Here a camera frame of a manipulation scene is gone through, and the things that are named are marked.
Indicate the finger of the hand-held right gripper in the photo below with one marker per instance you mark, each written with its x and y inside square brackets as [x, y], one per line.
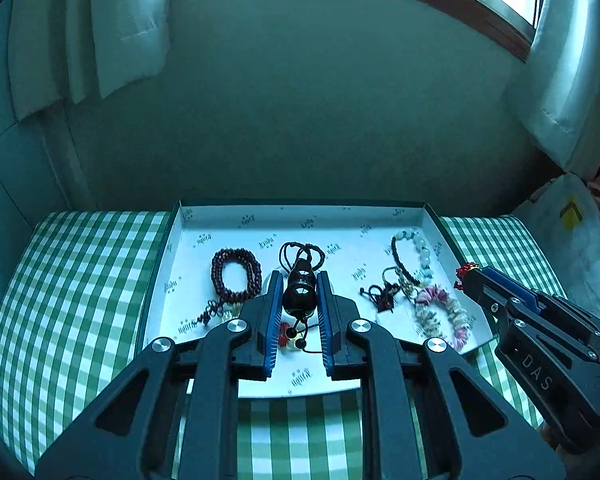
[485, 292]
[510, 282]

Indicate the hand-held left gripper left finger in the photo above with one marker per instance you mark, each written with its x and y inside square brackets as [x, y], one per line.
[272, 320]

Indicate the white bag with yellow mark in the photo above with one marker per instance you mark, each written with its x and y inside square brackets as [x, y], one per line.
[570, 260]

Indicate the white shallow box tray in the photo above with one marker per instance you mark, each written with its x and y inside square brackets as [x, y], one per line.
[340, 240]

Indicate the white curtain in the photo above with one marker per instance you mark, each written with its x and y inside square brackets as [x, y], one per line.
[560, 85]
[115, 25]

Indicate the dark red knot charm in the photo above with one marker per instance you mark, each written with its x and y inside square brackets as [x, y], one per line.
[397, 322]

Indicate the green gold bead charm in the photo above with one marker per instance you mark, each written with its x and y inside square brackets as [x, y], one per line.
[405, 285]

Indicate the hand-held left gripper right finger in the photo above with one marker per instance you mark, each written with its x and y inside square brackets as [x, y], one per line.
[325, 325]

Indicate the green checked tablecloth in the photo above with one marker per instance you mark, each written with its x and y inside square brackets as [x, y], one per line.
[70, 280]

